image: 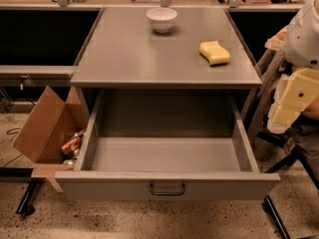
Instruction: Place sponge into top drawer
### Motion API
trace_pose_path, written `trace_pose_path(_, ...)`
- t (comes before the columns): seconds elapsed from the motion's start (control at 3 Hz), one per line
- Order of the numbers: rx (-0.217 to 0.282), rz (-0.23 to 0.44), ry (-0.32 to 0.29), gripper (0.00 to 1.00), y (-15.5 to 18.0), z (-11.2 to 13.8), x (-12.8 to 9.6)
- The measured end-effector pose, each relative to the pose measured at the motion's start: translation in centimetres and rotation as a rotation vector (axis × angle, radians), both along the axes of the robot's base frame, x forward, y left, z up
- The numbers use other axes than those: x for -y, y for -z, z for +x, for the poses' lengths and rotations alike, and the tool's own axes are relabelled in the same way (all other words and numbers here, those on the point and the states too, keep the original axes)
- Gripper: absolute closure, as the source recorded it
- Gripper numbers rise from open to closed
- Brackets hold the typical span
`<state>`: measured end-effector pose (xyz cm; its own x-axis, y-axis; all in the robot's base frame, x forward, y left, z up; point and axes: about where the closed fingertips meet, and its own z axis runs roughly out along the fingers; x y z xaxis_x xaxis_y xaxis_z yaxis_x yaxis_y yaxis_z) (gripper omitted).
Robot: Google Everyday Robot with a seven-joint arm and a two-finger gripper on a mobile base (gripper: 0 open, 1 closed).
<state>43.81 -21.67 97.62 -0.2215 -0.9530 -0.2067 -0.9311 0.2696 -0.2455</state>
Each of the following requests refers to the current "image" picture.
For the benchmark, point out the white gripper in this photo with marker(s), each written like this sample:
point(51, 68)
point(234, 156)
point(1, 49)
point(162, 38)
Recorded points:
point(303, 40)

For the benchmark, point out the yellow sponge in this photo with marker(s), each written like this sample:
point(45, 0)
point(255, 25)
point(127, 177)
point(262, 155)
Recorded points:
point(214, 53)

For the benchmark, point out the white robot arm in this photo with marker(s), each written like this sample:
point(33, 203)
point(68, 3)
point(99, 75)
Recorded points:
point(300, 43)

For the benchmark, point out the grey open top drawer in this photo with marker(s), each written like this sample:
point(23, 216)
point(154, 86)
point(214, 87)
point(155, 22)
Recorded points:
point(216, 163)

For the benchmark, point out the white ceramic bowl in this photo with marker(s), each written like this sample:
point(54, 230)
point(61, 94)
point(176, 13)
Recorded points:
point(162, 19)

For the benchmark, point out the grey cabinet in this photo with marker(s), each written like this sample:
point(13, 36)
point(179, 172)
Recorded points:
point(146, 81)

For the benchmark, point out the red soda can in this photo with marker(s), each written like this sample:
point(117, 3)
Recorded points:
point(71, 145)

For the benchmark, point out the silver can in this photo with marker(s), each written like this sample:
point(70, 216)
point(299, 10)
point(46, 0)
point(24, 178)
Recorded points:
point(69, 162)

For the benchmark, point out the brown cardboard box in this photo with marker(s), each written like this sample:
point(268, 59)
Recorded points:
point(50, 124)

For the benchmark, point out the black table leg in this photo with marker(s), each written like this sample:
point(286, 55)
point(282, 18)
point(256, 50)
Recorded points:
point(26, 206)

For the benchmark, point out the black drawer handle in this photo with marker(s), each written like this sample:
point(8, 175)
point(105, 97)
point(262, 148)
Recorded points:
point(163, 190)

